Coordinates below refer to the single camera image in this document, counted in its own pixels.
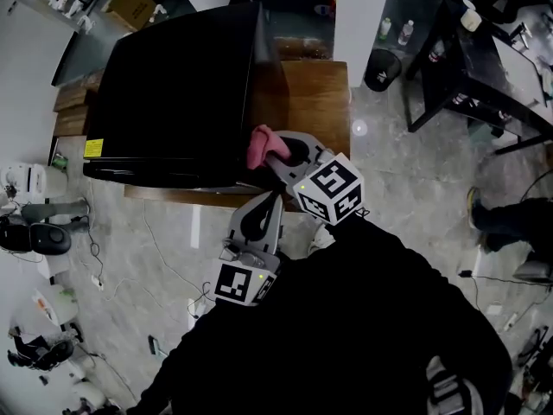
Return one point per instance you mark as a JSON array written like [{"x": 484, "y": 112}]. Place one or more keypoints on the black rounded device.
[{"x": 49, "y": 239}]

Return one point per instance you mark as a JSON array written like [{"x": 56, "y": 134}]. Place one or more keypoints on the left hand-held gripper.
[{"x": 237, "y": 281}]

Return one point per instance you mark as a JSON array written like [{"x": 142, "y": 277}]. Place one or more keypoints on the wooden platform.
[{"x": 315, "y": 102}]

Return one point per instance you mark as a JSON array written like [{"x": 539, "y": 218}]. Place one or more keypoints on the person's black clothed torso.
[{"x": 324, "y": 353}]

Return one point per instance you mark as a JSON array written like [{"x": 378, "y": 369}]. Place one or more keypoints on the black table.
[{"x": 445, "y": 84}]

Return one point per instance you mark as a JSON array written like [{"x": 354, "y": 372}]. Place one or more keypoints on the black mesh trash can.
[{"x": 382, "y": 72}]

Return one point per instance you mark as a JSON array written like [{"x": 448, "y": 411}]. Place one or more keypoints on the green can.
[{"x": 59, "y": 161}]

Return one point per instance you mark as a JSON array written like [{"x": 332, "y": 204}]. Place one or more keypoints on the person's right shoe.
[{"x": 322, "y": 240}]

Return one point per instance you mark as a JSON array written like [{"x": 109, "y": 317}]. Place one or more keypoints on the clear plastic bottle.
[{"x": 406, "y": 33}]

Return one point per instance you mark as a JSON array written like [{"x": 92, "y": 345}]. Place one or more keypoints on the white power strip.
[
  {"x": 510, "y": 322},
  {"x": 97, "y": 282}
]

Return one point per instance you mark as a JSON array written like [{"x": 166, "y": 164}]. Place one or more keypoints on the person's left forearm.
[{"x": 242, "y": 318}]

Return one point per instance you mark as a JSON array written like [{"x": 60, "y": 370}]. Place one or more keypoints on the white spray bottle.
[{"x": 159, "y": 12}]

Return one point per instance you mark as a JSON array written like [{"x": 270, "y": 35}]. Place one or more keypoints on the green bottle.
[{"x": 385, "y": 30}]

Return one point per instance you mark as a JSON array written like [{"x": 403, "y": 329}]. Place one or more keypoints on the person's right forearm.
[{"x": 367, "y": 253}]

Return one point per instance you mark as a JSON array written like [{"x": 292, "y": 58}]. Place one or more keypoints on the white rounded appliance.
[{"x": 26, "y": 180}]

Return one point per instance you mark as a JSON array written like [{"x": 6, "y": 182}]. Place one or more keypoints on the pink cloth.
[{"x": 263, "y": 145}]

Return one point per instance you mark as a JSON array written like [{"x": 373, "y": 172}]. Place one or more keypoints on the white cup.
[{"x": 470, "y": 17}]

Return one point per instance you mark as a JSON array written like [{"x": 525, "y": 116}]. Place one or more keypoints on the red label bottle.
[{"x": 436, "y": 52}]

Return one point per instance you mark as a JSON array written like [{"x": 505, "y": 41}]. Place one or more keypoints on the large black glossy box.
[{"x": 173, "y": 93}]

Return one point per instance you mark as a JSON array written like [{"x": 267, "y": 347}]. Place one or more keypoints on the cardboard box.
[{"x": 131, "y": 7}]

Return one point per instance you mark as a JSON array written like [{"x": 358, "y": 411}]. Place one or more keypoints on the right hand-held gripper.
[{"x": 332, "y": 188}]

